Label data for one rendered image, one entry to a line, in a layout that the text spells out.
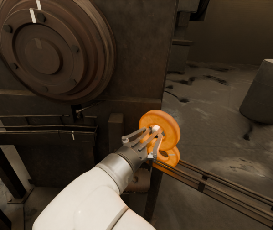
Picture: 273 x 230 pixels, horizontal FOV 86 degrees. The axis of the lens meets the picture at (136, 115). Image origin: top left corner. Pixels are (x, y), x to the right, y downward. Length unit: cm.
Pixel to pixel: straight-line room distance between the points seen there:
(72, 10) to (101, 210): 60
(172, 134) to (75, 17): 51
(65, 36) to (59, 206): 48
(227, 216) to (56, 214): 138
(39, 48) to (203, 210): 148
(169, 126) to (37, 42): 52
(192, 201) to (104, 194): 122
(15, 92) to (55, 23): 57
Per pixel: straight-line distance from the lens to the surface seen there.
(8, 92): 108
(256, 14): 804
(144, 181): 87
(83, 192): 33
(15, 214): 156
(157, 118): 50
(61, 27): 59
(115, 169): 36
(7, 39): 70
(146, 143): 44
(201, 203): 152
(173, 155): 71
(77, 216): 32
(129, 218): 32
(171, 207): 142
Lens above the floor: 124
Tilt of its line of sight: 32 degrees down
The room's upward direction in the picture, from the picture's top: 4 degrees clockwise
